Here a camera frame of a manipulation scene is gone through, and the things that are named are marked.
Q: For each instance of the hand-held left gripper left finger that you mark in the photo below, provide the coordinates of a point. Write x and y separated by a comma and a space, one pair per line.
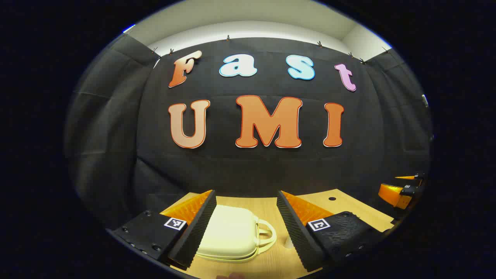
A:
195, 236

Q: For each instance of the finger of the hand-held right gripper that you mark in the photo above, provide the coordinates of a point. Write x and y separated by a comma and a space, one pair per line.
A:
391, 193
416, 177

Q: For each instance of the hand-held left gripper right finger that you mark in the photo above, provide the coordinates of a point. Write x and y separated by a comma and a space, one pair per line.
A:
296, 236

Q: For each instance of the white pump bottle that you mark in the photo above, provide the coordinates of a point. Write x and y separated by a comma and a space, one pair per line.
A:
289, 242

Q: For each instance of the cream yellow small suitcase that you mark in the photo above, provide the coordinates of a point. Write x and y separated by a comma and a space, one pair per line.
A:
228, 232

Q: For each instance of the black backdrop cloth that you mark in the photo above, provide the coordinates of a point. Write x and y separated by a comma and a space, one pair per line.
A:
232, 166

